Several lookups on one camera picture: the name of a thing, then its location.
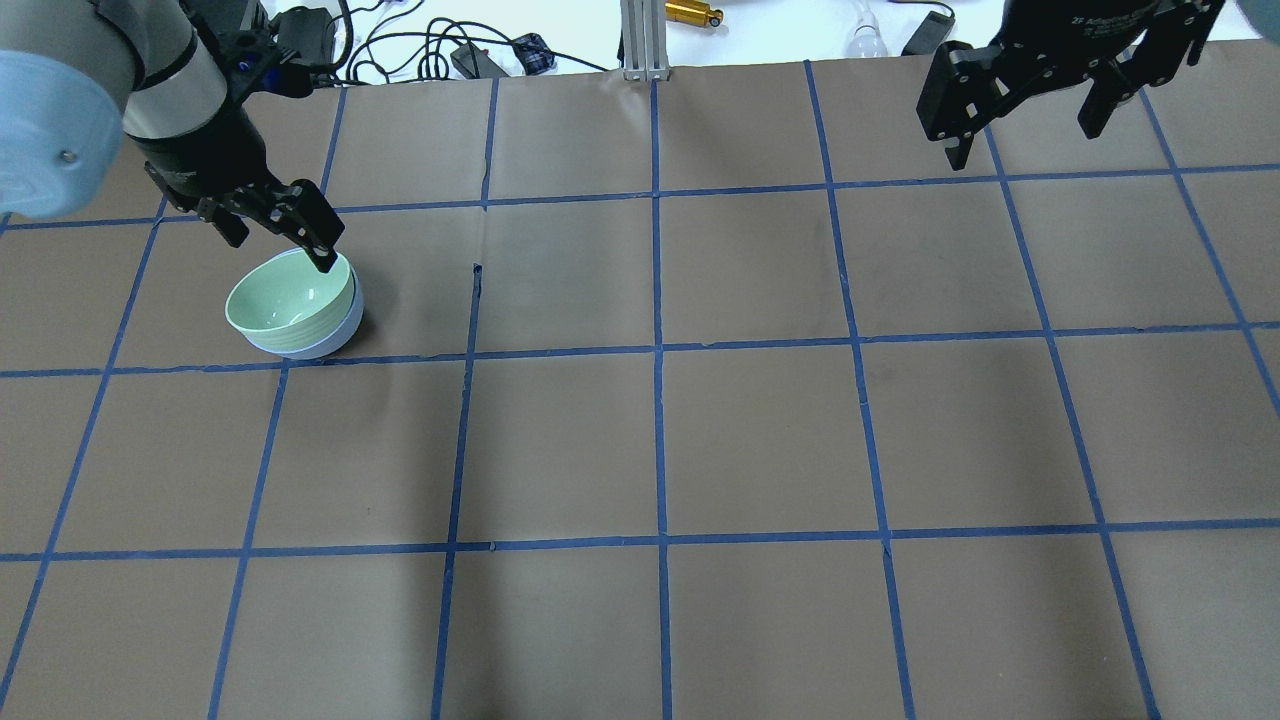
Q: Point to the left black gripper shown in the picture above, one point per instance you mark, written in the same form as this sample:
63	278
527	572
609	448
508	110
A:
203	148

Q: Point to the green bowl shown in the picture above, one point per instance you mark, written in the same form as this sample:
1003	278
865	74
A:
290	295

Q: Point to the white light bulb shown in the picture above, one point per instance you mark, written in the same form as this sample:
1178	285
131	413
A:
865	38

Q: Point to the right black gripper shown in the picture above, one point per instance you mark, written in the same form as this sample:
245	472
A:
1085	28

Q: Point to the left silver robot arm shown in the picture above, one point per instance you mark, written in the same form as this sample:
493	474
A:
80	77

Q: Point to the blue bowl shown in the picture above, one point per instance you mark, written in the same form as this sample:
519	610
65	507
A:
320	335

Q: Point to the aluminium frame post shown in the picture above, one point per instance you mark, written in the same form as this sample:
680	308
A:
643	40

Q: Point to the black power brick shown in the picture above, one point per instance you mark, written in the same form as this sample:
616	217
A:
308	31

